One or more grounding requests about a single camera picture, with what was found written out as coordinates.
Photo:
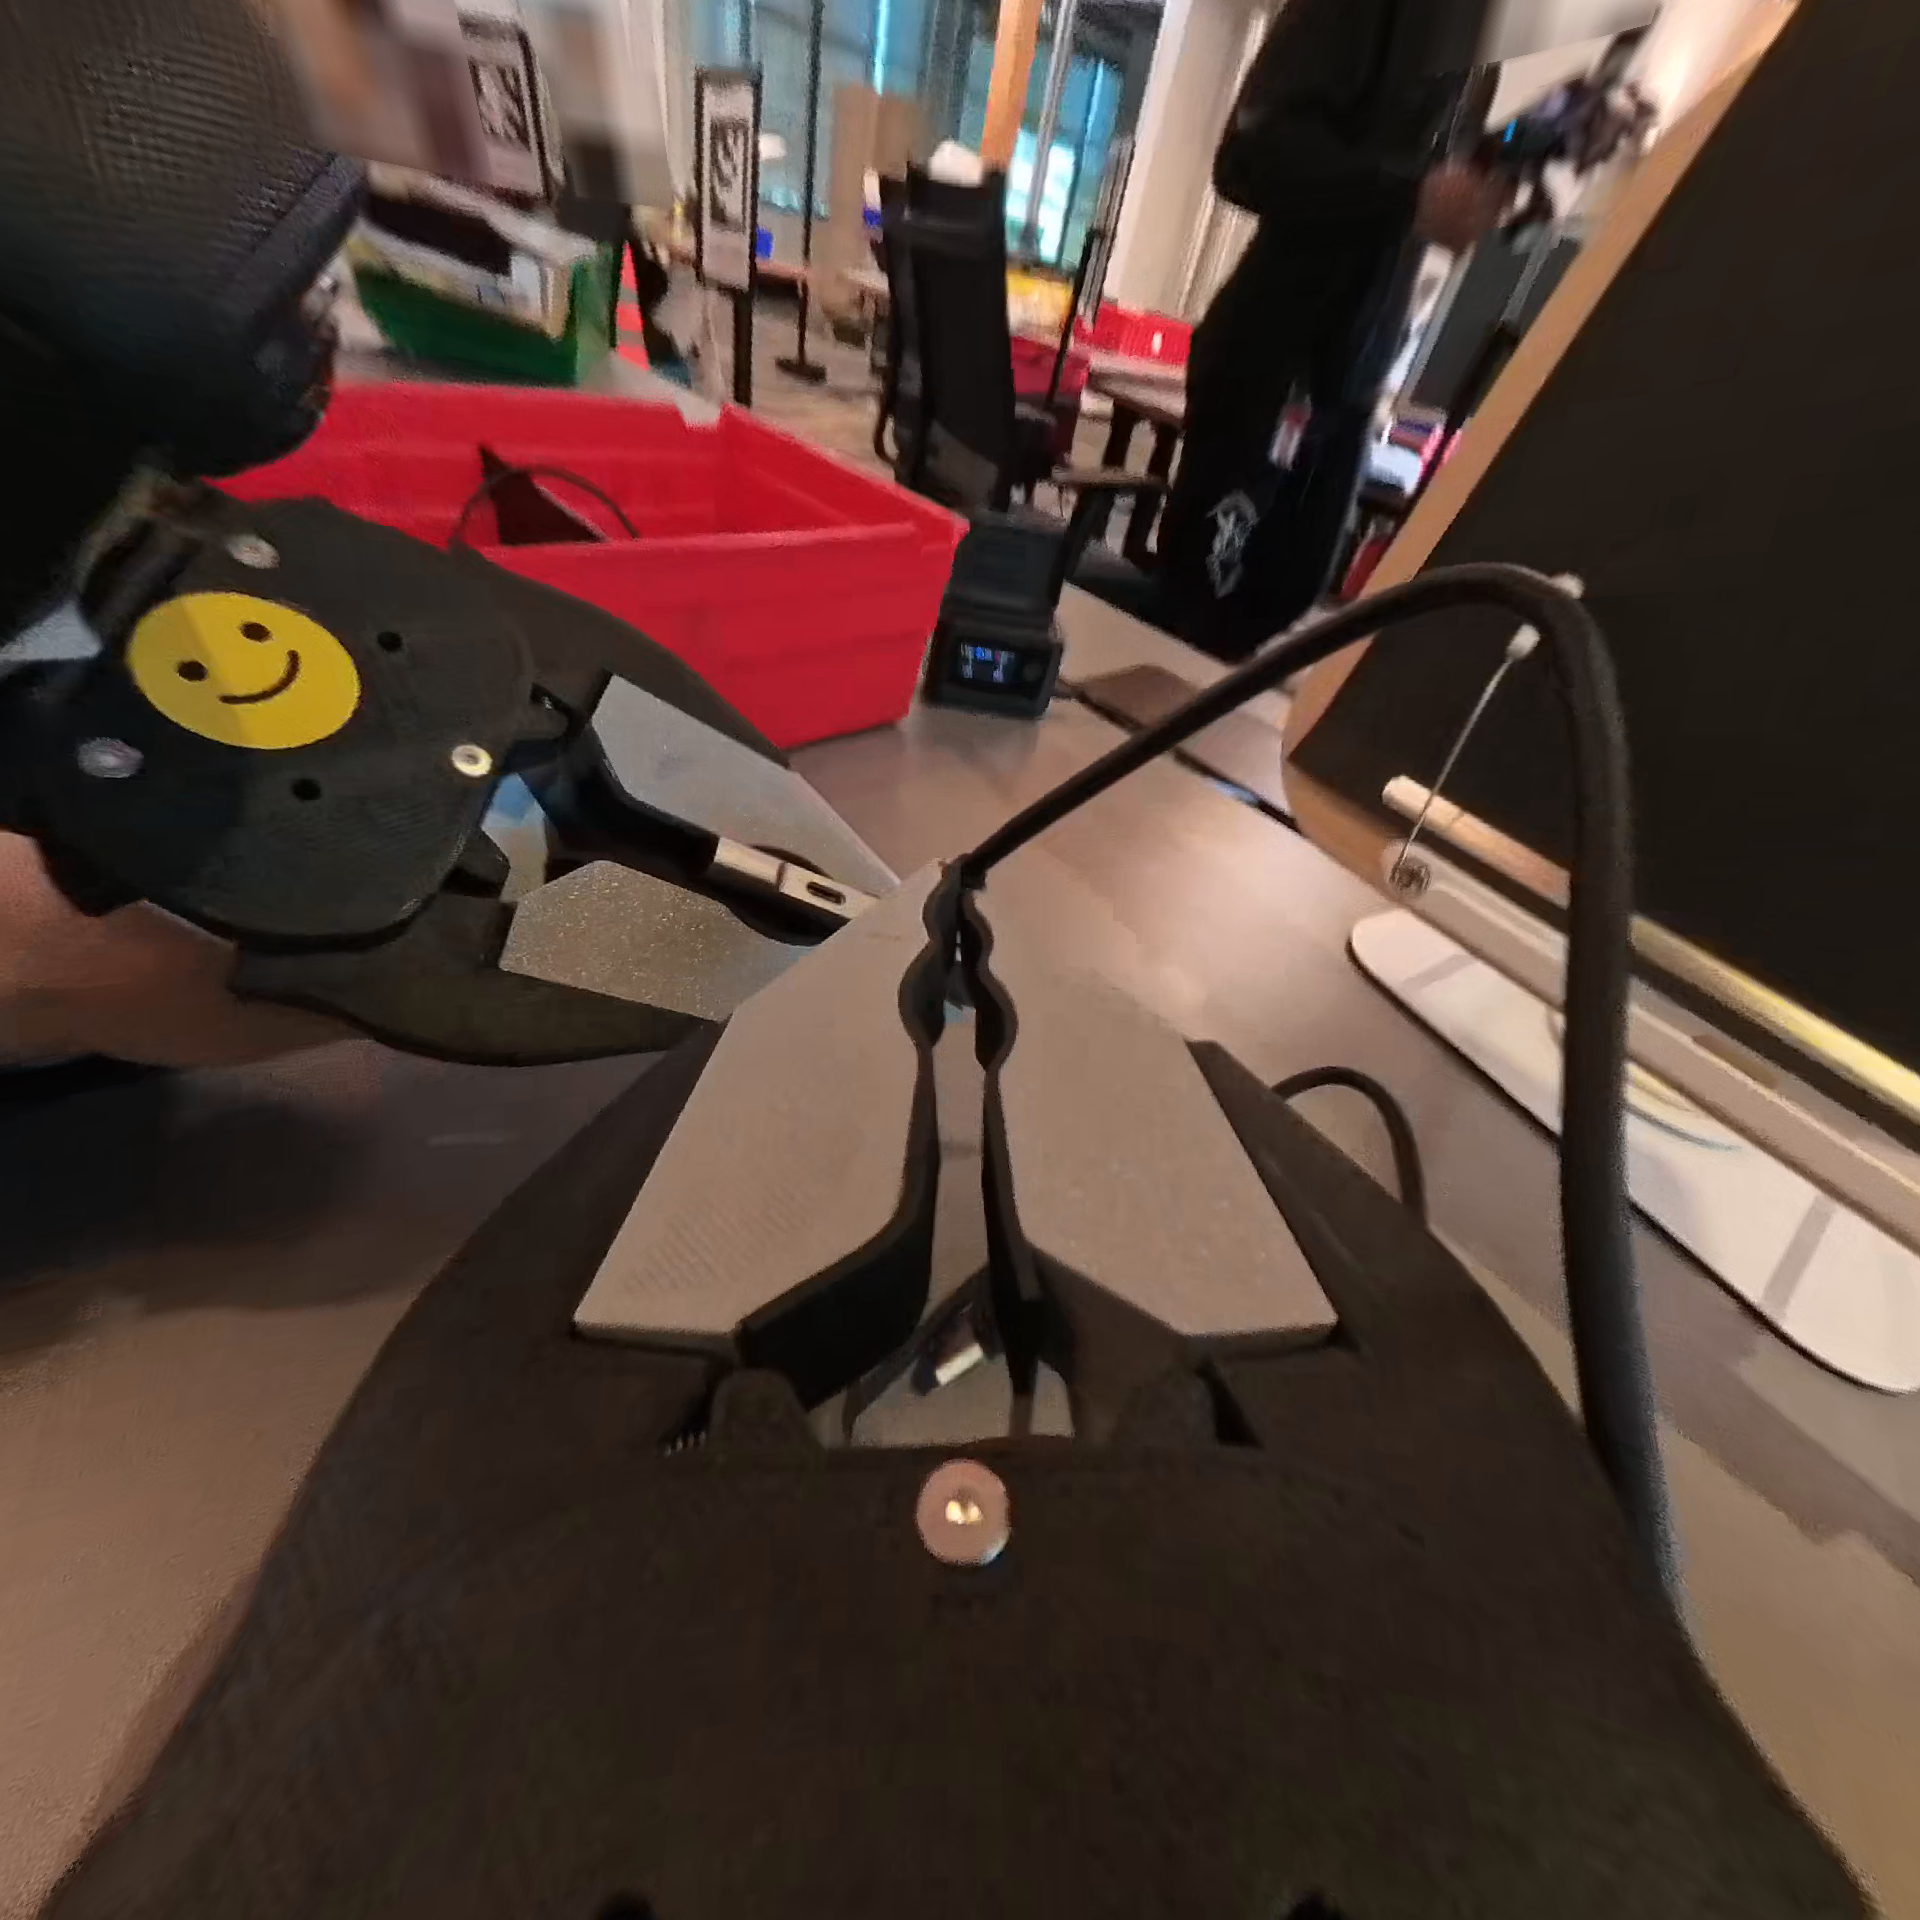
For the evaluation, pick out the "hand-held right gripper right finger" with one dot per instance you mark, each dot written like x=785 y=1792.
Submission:
x=1156 y=1186

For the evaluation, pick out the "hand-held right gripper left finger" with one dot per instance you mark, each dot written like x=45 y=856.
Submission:
x=777 y=1169

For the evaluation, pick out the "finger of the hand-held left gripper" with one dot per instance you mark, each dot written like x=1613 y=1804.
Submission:
x=647 y=947
x=719 y=779

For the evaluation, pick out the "red plastic bin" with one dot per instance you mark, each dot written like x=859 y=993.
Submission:
x=777 y=628

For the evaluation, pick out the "person's left hand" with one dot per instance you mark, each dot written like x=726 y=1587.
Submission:
x=104 y=990

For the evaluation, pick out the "small black display device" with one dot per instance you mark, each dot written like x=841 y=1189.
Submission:
x=989 y=601

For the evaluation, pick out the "orange traffic cone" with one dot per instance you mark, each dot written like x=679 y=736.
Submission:
x=636 y=320

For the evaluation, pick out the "green cardboard box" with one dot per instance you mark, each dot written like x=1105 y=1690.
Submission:
x=451 y=339

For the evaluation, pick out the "black office chair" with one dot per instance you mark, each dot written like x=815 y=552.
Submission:
x=962 y=348

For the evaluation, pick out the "white board stand base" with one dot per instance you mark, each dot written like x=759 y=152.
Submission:
x=1727 y=1200

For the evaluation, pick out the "red storage crate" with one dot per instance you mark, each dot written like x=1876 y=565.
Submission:
x=1123 y=336

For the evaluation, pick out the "black floor lamp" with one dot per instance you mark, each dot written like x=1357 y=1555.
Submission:
x=812 y=179

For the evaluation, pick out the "printed tag sign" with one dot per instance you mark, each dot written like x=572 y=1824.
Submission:
x=730 y=172
x=506 y=87

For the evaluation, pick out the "black board with wooden edge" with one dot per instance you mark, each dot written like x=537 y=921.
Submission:
x=1727 y=525

